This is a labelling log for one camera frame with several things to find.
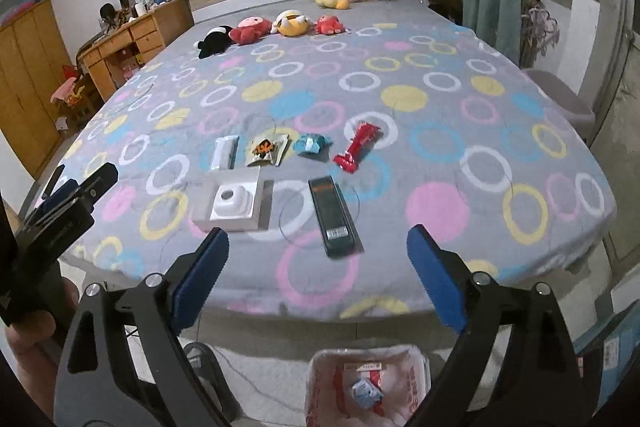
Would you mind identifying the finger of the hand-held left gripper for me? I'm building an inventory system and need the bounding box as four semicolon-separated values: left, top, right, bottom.
39;166;68;201
36;162;120;222

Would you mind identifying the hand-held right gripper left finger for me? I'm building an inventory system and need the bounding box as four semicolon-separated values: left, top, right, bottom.
55;227;231;427

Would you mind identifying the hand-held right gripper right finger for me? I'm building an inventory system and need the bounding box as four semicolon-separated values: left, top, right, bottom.
406;224;597;427

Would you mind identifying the white box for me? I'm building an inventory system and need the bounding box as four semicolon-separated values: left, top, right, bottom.
192;168;275;233

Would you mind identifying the dark green long box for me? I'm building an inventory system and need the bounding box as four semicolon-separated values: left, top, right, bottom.
307;175;365;259

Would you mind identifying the silver white wrapper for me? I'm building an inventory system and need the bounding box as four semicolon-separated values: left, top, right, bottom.
210;135;240;172

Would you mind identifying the white orange-print wrapper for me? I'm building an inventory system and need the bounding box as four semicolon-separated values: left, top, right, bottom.
245;134;292;168

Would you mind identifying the bin with white plastic bag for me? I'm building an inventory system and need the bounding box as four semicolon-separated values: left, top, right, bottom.
305;344;434;427

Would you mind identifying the red snack wrapper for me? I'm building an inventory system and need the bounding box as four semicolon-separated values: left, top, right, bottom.
332;121;384;176

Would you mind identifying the person's left hand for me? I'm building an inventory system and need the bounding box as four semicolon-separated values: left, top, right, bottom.
2;278;82;413

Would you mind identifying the black floor device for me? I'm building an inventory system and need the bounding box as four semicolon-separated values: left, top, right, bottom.
183;341;222;377

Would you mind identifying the pink toy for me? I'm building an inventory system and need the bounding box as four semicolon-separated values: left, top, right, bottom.
50;64;90;108

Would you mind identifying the wooden wardrobe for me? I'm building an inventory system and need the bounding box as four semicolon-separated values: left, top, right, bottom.
0;0;77;180

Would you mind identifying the small blue white wrapper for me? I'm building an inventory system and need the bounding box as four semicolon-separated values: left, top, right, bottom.
351;377;384;408

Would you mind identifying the wooden desk with drawers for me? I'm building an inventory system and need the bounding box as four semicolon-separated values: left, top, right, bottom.
77;0;195;104

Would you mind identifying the dark desk ornament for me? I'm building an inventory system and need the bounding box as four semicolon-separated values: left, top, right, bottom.
99;1;132;34

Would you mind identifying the pink cloth bundle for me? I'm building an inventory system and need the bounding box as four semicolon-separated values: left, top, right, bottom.
7;0;47;16

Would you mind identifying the black and white plush toy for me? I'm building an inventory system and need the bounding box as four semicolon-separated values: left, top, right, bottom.
193;25;235;60

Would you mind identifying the blue cardboard box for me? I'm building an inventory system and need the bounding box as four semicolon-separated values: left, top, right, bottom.
572;307;640;427

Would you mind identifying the bed with circle-patterned cover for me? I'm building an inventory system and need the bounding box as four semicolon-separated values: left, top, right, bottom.
55;0;619;323

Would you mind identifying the red crab plush toy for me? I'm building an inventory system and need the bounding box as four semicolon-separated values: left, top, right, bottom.
229;17;274;46

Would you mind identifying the grey chair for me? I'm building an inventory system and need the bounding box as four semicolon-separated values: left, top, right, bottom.
520;68;599;144

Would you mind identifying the yellow bee plush toy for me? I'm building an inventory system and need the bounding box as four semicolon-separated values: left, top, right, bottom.
271;9;314;38

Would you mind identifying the floral cloth bag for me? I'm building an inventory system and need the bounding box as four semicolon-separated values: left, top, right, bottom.
521;4;560;60

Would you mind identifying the small red plush toy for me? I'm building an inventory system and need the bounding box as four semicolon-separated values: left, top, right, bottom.
313;14;346;36

